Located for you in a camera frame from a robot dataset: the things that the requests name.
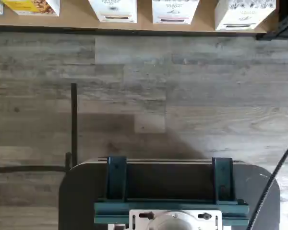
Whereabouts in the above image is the tan low shelf board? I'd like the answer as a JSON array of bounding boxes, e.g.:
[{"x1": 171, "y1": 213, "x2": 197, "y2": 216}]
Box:
[{"x1": 0, "y1": 0, "x2": 274, "y2": 33}]

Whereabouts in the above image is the thin black rod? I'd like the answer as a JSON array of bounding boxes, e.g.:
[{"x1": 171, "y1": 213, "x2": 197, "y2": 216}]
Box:
[{"x1": 71, "y1": 82, "x2": 78, "y2": 166}]

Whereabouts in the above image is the white box pink strip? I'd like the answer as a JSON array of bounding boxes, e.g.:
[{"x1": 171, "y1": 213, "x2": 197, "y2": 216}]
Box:
[{"x1": 152, "y1": 0, "x2": 200, "y2": 24}]

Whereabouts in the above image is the purely elizabeth yellow granola box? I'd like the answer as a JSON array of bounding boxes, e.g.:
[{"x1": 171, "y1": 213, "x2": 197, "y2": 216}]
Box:
[{"x1": 0, "y1": 0, "x2": 61, "y2": 17}]

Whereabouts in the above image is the dark gray rounded base platform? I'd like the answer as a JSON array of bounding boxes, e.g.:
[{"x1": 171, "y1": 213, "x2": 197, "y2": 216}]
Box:
[{"x1": 58, "y1": 158, "x2": 282, "y2": 230}]

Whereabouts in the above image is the black floor cable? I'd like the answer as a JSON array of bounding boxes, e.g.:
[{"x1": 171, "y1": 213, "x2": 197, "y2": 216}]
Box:
[{"x1": 0, "y1": 152, "x2": 72, "y2": 174}]

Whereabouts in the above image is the white box green strip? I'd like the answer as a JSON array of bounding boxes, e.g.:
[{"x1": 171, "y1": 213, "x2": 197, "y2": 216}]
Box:
[{"x1": 215, "y1": 0, "x2": 277, "y2": 31}]

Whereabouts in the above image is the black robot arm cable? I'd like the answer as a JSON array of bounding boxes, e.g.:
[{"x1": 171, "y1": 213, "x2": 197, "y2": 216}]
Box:
[{"x1": 247, "y1": 136, "x2": 288, "y2": 230}]

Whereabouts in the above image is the white box yellow strip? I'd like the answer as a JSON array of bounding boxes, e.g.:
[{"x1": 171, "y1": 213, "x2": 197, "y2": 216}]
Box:
[{"x1": 88, "y1": 0, "x2": 138, "y2": 24}]

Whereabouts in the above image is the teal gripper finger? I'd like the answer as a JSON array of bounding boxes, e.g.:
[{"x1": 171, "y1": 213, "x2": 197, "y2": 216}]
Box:
[
  {"x1": 106, "y1": 156, "x2": 128, "y2": 201},
  {"x1": 212, "y1": 157, "x2": 235, "y2": 205}
]

